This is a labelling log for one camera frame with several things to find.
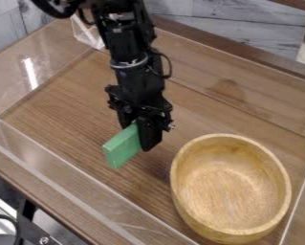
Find brown wooden bowl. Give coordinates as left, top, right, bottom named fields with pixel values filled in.
left=169, top=133, right=292, bottom=244

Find green rectangular block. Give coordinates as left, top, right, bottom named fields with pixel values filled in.
left=103, top=122, right=140, bottom=168

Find clear acrylic corner bracket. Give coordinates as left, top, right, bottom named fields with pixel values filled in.
left=71, top=14, right=105, bottom=50

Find black cable bottom left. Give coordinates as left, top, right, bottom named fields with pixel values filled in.
left=0, top=212, right=24, bottom=245

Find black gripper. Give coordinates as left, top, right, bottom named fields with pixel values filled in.
left=105, top=58, right=172, bottom=151

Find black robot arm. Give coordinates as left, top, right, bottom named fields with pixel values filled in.
left=31, top=0, right=172, bottom=151

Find clear acrylic tray walls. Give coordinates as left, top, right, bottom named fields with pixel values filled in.
left=0, top=18, right=305, bottom=245

